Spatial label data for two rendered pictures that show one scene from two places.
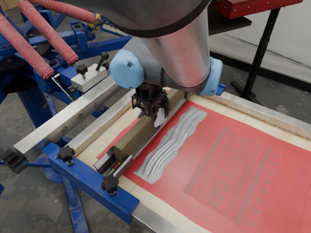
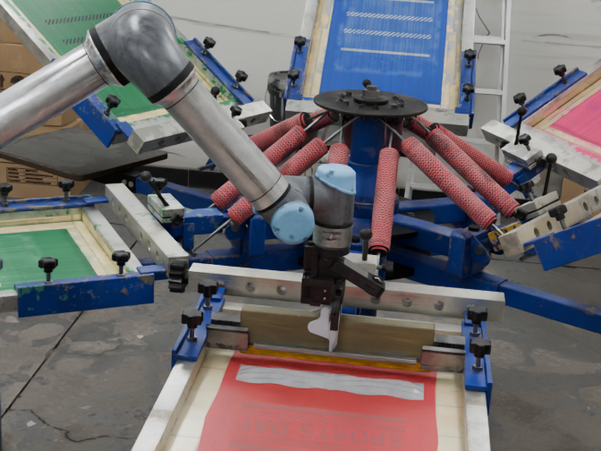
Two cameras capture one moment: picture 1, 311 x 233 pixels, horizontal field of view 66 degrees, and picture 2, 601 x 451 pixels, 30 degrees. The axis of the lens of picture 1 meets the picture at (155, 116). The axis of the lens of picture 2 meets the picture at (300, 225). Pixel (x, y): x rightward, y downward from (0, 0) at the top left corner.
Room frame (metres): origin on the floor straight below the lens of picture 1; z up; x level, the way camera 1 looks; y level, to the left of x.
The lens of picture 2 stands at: (-0.49, -1.74, 1.93)
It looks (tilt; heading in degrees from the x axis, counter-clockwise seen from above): 19 degrees down; 61
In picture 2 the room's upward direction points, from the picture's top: 4 degrees clockwise
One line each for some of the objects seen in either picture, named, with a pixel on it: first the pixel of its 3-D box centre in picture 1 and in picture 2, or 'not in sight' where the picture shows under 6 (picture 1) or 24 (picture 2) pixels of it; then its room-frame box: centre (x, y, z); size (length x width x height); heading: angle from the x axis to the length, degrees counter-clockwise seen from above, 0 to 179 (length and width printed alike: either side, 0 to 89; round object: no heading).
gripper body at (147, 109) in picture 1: (150, 92); (325, 273); (0.53, 0.02, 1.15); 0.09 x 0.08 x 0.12; 146
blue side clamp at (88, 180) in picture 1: (92, 182); (199, 336); (0.34, 0.18, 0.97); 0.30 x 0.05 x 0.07; 56
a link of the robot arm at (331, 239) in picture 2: not in sight; (332, 234); (0.54, 0.01, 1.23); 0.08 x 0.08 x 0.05
